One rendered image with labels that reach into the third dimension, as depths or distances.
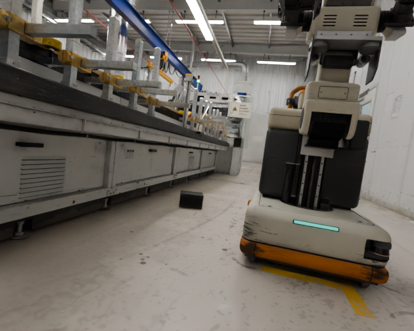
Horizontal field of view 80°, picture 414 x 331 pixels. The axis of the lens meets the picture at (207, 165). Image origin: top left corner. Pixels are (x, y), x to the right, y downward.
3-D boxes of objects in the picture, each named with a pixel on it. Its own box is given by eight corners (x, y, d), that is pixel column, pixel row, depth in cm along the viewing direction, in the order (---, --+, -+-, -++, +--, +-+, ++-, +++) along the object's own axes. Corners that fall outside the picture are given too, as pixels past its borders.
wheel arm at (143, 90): (178, 98, 150) (179, 90, 150) (176, 96, 147) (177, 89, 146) (115, 92, 160) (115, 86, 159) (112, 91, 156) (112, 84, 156)
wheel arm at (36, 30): (96, 42, 77) (97, 27, 77) (89, 37, 74) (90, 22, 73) (-11, 38, 87) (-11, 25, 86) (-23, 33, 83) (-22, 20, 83)
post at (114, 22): (110, 113, 128) (119, 19, 125) (106, 112, 125) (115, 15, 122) (104, 113, 129) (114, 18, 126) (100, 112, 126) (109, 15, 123)
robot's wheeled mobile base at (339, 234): (248, 220, 181) (252, 187, 180) (342, 238, 167) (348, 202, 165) (236, 257, 116) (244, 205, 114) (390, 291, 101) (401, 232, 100)
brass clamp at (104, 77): (123, 89, 134) (124, 79, 134) (108, 82, 121) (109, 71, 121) (113, 88, 136) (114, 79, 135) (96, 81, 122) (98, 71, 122)
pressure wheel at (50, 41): (36, 60, 104) (38, 33, 103) (42, 66, 111) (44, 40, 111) (58, 65, 106) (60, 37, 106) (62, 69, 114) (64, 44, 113)
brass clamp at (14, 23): (43, 44, 85) (45, 29, 85) (3, 24, 72) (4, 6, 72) (29, 44, 87) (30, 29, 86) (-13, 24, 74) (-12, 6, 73)
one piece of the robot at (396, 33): (382, 41, 114) (388, 14, 112) (394, 41, 113) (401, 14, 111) (392, 33, 105) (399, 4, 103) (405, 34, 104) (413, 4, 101)
